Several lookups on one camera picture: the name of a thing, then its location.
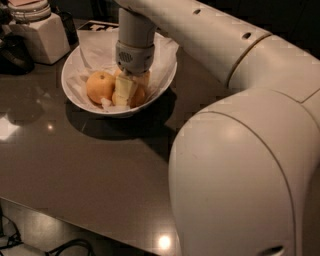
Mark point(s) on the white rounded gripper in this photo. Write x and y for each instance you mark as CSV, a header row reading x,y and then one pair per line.
x,y
136,59

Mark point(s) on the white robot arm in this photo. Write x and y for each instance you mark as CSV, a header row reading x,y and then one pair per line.
x,y
240,168

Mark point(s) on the white ceramic bowl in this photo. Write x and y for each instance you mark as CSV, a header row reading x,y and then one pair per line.
x,y
77,100

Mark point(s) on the left orange with stem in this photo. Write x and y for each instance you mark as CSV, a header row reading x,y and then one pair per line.
x,y
100,85

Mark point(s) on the white paper napkin liner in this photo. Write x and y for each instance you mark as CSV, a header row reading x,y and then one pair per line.
x,y
96,50

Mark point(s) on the black and white marker card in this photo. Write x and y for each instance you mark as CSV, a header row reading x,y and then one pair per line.
x,y
93,25

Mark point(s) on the white square ceramic jar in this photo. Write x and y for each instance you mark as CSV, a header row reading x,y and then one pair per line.
x,y
41,29

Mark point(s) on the black round object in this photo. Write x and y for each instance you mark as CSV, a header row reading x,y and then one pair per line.
x,y
14,56

